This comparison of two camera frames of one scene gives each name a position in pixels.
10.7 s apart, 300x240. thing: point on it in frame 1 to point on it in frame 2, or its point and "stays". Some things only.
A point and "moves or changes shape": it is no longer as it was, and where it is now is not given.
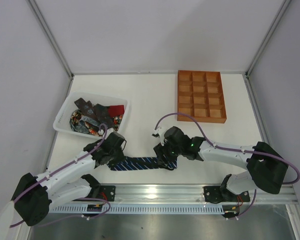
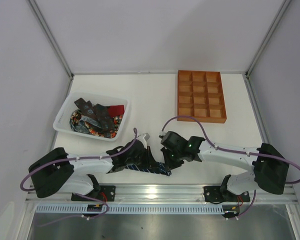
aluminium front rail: (194, 195) stays
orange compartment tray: (201, 95) stays
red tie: (114, 111) stays
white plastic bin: (66, 105) stays
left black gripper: (112, 160) to (145, 157)
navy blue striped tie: (131, 163) moves or changes shape
